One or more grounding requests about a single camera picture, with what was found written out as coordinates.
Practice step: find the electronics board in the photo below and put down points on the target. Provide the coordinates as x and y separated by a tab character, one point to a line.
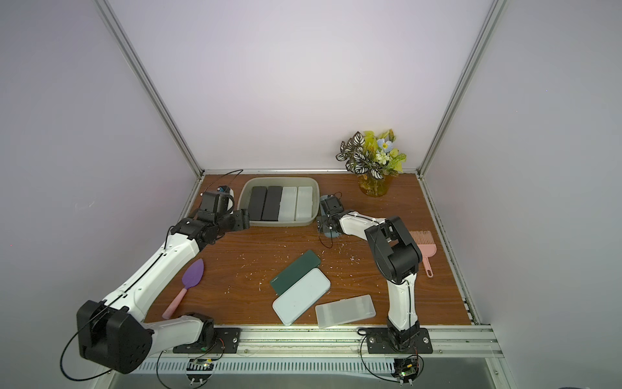
407	370
199	371

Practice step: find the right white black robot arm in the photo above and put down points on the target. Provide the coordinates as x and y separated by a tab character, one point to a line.
396	255

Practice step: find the teal blue pencil case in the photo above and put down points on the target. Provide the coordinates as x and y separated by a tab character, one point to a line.
331	234

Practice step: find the right electronics board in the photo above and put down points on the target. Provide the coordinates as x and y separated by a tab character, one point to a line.
407	370

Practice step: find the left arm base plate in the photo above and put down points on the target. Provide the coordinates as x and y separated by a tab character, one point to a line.
216	340

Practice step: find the translucent white pencil case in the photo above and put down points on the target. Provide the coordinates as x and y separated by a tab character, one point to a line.
304	203
345	311
288	204

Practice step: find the grey-green plastic storage box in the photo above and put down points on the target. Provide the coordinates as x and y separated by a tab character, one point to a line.
280	181

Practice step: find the left electronics board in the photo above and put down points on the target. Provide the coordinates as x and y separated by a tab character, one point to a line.
199	371

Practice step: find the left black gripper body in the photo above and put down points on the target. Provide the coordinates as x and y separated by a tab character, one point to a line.
234	221

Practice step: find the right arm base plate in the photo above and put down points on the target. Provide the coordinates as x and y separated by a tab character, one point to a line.
384	340

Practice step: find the aluminium front rail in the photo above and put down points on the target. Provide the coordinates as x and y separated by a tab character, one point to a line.
306	341

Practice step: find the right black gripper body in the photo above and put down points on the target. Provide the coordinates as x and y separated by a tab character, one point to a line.
322	223

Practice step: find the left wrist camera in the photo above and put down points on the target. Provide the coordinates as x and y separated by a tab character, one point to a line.
225	190

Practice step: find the translucent white pencil case front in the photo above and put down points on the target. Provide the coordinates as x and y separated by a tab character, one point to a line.
345	311

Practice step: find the dark grey pencil case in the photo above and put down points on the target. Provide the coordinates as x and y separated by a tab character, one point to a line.
256	202
271	208

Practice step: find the pink comb brush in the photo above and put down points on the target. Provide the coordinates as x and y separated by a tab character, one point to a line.
428	248

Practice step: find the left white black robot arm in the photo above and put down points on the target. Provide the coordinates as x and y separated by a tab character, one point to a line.
113	332

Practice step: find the dark green pencil case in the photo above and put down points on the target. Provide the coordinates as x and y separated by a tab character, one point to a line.
294	272

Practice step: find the flower plant in glass vase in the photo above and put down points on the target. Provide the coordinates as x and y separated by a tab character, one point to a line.
374	159

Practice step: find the purple pink spatula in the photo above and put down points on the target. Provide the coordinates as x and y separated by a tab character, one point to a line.
190	279

